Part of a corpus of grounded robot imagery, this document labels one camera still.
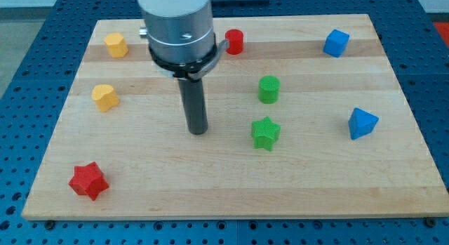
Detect yellow hexagon block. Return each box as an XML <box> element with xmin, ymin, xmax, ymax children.
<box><xmin>103</xmin><ymin>33</ymin><xmax>128</xmax><ymax>58</ymax></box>

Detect blue cube block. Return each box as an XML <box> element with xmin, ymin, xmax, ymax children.
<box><xmin>323</xmin><ymin>29</ymin><xmax>350</xmax><ymax>58</ymax></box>

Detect red cylinder block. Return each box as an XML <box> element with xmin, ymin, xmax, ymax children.
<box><xmin>225</xmin><ymin>29</ymin><xmax>243</xmax><ymax>55</ymax></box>

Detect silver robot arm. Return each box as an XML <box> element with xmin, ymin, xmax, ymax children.
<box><xmin>138</xmin><ymin>0</ymin><xmax>229</xmax><ymax>135</ymax></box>

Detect red star block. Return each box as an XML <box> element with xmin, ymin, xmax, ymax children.
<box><xmin>69</xmin><ymin>162</ymin><xmax>109</xmax><ymax>201</ymax></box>

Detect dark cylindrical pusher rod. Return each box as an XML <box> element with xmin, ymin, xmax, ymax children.
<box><xmin>178</xmin><ymin>79</ymin><xmax>208</xmax><ymax>135</ymax></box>

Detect green star block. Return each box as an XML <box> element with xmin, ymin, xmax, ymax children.
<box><xmin>251</xmin><ymin>117</ymin><xmax>281</xmax><ymax>152</ymax></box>

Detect blue triangular block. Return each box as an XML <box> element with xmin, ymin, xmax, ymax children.
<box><xmin>348</xmin><ymin>107</ymin><xmax>379</xmax><ymax>140</ymax></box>

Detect yellow heart block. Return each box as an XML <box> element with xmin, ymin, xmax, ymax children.
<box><xmin>91</xmin><ymin>84</ymin><xmax>120</xmax><ymax>112</ymax></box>

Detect wooden board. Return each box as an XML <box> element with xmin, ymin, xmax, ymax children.
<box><xmin>22</xmin><ymin>14</ymin><xmax>448</xmax><ymax>221</ymax></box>

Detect green cylinder block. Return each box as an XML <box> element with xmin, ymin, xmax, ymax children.
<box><xmin>257</xmin><ymin>75</ymin><xmax>281</xmax><ymax>104</ymax></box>

